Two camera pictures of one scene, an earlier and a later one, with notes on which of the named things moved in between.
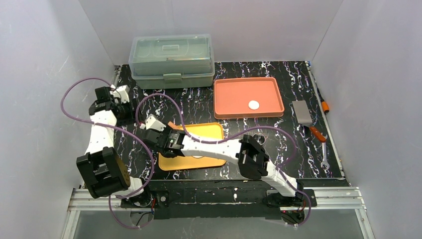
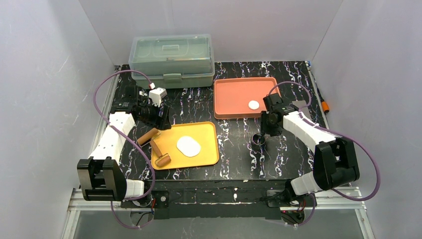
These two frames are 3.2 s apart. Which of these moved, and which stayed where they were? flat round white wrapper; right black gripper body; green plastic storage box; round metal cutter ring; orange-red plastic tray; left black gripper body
Moved: right black gripper body; left black gripper body
Stayed: orange-red plastic tray; round metal cutter ring; green plastic storage box; flat round white wrapper
